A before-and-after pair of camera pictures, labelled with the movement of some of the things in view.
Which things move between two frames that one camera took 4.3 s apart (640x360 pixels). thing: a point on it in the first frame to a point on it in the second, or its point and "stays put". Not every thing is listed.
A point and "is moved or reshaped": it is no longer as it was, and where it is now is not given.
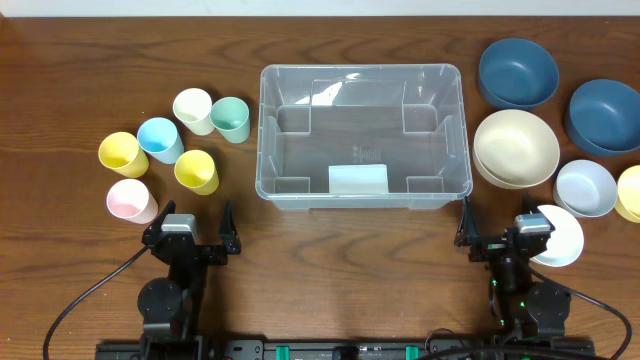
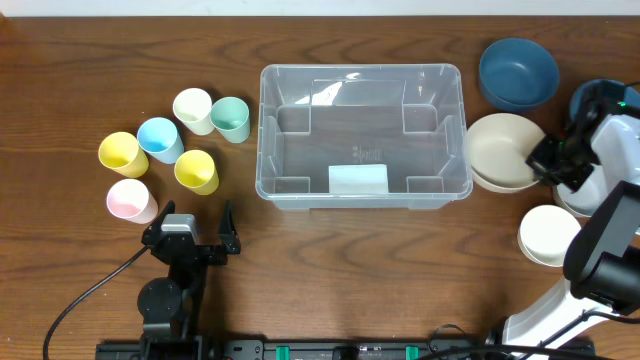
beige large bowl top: [515, 149] stays put
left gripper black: [198, 251] stays put
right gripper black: [498, 245] to [550, 160]
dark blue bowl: [517, 73] stays put
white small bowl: [567, 239] stays put
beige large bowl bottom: [490, 178] is moved or reshaped
